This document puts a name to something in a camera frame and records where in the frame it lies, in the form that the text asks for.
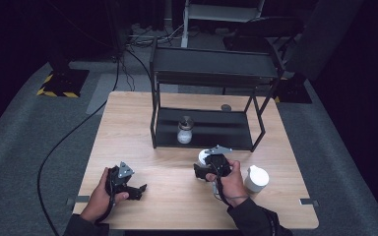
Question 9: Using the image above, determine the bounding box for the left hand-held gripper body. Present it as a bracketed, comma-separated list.
[104, 160, 136, 197]

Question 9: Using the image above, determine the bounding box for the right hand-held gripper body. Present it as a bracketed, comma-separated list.
[204, 145, 233, 178]

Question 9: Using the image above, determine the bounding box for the white spouted lid container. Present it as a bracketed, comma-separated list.
[244, 164, 270, 195]

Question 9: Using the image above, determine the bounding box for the glass jar with white powder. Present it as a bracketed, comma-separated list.
[176, 115, 195, 145]

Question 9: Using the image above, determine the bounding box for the black two-tier shelf rack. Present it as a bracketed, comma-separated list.
[149, 37, 284, 153]

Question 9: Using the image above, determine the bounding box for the person's right hand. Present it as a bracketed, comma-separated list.
[206, 159, 250, 208]

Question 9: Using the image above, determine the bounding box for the person's left hand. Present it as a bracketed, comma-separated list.
[80, 167, 130, 224]

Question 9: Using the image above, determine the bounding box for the black yellow-striped stand base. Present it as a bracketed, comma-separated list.
[274, 72, 313, 104]
[36, 68, 91, 98]

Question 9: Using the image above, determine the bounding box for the black chair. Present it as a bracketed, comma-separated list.
[222, 16, 306, 53]

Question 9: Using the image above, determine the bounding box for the dark grey panel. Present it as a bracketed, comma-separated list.
[284, 0, 365, 83]

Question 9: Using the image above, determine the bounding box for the left hand-held gripper cable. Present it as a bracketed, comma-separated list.
[94, 167, 117, 225]

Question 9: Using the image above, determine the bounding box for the grey metal table bracket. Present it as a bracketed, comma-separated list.
[299, 198, 319, 207]
[66, 195, 91, 206]

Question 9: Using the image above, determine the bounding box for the thick black floor cable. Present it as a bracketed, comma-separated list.
[37, 48, 121, 236]

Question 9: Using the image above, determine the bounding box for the thin black floor cable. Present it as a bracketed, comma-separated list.
[124, 47, 154, 92]

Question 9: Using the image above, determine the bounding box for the bundle of floor cables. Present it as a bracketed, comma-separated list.
[126, 24, 186, 48]

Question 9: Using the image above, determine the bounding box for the white metal stand frame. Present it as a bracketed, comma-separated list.
[180, 0, 266, 49]

